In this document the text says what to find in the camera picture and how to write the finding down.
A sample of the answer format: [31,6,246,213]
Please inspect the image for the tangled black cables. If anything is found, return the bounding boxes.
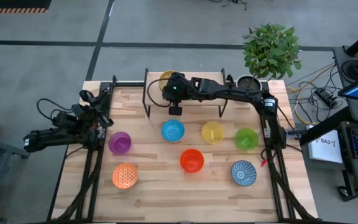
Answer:
[290,63,349,124]

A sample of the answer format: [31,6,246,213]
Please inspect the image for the yellow floor cable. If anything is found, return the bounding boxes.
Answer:
[286,63,337,126]

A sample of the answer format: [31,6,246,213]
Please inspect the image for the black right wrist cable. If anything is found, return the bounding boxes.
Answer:
[147,77,173,108]

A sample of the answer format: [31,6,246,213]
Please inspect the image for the white paper sheet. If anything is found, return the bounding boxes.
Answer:
[308,136,344,164]

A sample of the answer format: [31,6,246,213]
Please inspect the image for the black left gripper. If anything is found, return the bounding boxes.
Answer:
[79,90,114,128]

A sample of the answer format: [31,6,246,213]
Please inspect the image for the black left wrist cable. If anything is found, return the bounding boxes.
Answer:
[36,98,74,121]

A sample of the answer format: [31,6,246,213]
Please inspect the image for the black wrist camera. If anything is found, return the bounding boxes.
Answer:
[168,105,183,116]
[71,103,84,116]

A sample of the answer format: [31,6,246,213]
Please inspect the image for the black aluminium table frame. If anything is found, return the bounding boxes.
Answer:
[47,74,323,224]

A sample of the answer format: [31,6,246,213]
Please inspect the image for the wooden shelf with black frame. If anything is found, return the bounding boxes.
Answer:
[142,67,229,119]

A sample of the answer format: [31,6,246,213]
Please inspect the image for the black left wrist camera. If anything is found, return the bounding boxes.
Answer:
[71,103,84,116]

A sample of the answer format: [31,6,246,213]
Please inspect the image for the coiled black cable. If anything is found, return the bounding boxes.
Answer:
[341,58,358,82]

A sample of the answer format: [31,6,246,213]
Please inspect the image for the translucent purple plastic bowl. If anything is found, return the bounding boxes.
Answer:
[108,131,132,155]

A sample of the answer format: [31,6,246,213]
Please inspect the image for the translucent red plastic bowl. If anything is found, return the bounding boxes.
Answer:
[179,148,205,174]

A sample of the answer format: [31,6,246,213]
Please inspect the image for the black power strip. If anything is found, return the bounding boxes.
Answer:
[314,88,339,108]

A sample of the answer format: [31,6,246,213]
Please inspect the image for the navy patterned ceramic bowl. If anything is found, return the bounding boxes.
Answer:
[231,159,257,187]

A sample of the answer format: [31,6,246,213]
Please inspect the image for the black mat with hazard stripes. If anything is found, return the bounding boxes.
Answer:
[0,0,52,14]

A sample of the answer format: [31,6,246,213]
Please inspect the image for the cyan patterned ceramic bowl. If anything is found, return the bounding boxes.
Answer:
[161,119,186,143]

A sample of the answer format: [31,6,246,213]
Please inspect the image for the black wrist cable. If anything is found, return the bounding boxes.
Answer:
[36,98,74,121]
[147,77,173,108]

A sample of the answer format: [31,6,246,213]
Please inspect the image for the translucent yellow plastic bowl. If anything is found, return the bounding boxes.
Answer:
[158,70,176,91]
[201,121,226,145]

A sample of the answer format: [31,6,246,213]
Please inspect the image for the white plant pot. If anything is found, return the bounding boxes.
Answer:
[236,74,263,91]

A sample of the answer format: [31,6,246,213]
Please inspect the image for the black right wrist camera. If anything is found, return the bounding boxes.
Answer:
[168,105,183,116]

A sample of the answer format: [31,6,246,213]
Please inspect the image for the translucent green plastic bowl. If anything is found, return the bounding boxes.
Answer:
[234,128,260,151]

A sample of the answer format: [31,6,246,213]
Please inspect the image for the orange patterned ceramic bowl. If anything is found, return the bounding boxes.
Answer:
[112,163,139,190]

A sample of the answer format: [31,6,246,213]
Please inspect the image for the green leafy plant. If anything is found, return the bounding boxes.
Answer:
[242,23,303,80]

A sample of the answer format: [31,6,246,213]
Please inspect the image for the black floor cable bundle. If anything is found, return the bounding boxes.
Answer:
[209,0,249,11]

